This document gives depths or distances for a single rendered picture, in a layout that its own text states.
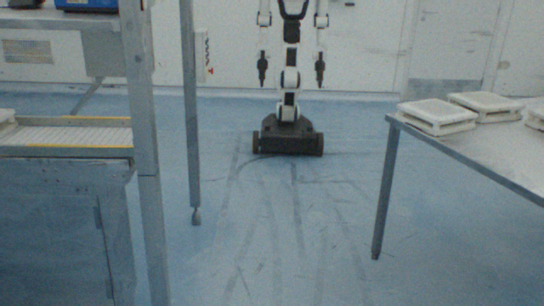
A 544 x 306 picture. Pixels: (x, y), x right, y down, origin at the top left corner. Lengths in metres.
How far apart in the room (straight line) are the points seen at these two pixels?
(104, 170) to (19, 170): 0.27
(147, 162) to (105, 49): 0.44
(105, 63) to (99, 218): 0.55
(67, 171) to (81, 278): 0.49
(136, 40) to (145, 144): 0.31
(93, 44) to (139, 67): 0.35
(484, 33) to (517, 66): 0.60
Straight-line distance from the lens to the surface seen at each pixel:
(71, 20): 1.33
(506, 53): 5.70
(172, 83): 5.23
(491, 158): 1.79
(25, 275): 1.96
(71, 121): 1.80
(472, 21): 5.45
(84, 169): 1.55
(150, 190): 1.45
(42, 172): 1.61
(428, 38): 5.30
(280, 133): 3.50
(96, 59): 1.63
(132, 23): 1.28
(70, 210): 1.71
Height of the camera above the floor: 1.47
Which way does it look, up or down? 24 degrees down
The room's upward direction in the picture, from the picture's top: 2 degrees clockwise
